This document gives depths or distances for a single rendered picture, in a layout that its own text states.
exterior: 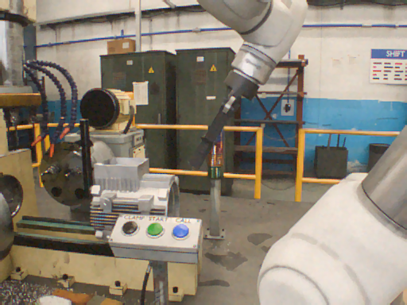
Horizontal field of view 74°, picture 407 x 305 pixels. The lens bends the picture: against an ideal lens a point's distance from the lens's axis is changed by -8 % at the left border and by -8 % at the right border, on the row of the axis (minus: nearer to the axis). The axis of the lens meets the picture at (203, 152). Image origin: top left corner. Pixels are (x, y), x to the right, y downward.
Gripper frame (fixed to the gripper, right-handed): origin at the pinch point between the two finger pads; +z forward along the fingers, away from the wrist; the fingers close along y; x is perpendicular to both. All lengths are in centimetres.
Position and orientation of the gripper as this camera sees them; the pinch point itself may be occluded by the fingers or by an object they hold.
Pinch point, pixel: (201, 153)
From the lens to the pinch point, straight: 69.6
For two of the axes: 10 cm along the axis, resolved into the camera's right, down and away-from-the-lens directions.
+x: 8.6, 5.1, -0.4
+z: -5.0, 8.4, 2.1
